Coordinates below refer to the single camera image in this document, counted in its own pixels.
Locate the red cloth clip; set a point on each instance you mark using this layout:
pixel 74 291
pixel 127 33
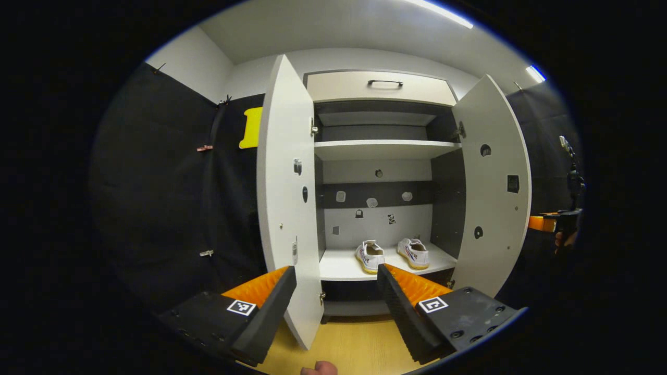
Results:
pixel 205 148

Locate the black backdrop cloth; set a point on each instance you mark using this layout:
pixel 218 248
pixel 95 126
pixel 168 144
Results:
pixel 156 182

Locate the small ceiling light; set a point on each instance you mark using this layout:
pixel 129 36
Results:
pixel 535 74

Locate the white shoe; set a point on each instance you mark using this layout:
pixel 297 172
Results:
pixel 414 253
pixel 371 256

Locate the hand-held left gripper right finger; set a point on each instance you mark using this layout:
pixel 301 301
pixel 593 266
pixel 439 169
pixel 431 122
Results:
pixel 400 312

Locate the white cabinet drawer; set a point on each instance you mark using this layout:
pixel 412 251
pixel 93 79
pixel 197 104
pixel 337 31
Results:
pixel 338 87

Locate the long ceiling light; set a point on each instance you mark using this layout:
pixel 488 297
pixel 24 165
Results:
pixel 443 13

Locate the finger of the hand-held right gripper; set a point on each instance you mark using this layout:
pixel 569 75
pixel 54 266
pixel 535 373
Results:
pixel 542 224

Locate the white shoe cabinet door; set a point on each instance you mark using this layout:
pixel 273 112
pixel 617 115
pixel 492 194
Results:
pixel 495 208
pixel 284 198

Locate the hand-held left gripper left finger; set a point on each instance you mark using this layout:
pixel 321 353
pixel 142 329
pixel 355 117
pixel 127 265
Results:
pixel 270 317

